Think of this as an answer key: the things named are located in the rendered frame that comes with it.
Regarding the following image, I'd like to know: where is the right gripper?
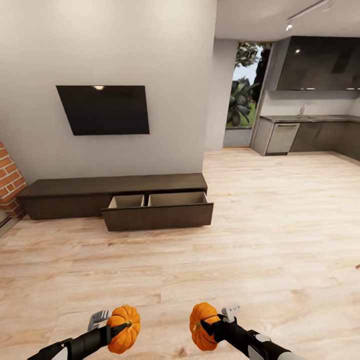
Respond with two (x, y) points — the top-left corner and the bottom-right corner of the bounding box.
(201, 314), (241, 347)

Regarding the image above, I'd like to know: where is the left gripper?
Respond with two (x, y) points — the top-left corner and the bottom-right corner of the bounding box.
(80, 323), (128, 360)

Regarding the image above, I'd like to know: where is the pumpkin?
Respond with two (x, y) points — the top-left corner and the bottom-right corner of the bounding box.
(106, 305), (141, 355)
(189, 302), (221, 352)

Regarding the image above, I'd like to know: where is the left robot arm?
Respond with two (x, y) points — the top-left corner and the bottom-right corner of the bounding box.
(27, 310), (128, 360)

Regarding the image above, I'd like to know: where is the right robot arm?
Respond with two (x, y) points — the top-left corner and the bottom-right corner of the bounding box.
(201, 303), (310, 360)

